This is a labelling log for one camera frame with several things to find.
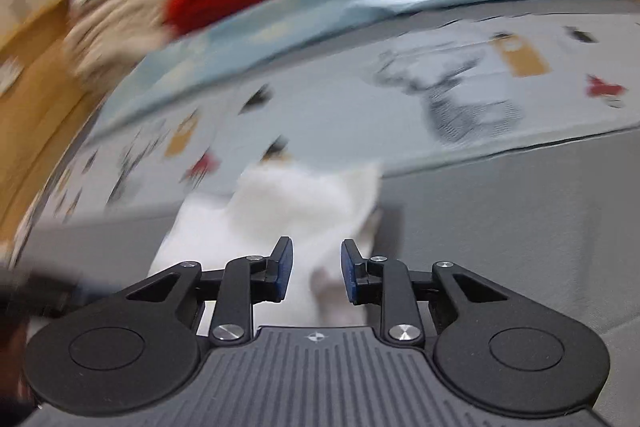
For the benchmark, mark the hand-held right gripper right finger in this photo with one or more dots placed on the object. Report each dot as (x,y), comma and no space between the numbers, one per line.
(350,274)

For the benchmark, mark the wooden bed frame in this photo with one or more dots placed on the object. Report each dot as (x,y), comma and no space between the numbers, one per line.
(35,107)

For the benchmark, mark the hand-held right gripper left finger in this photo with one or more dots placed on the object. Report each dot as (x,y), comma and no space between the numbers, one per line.
(285,272)

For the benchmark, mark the light blue folded sheet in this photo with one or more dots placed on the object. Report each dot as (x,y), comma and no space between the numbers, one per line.
(310,17)

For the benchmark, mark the cream folded blanket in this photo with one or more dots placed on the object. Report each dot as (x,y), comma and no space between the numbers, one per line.
(110,27)

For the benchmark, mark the white shirt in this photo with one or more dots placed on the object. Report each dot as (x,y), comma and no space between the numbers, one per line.
(280,207)

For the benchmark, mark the deer printed sheet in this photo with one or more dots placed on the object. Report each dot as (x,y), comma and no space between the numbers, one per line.
(325,117)

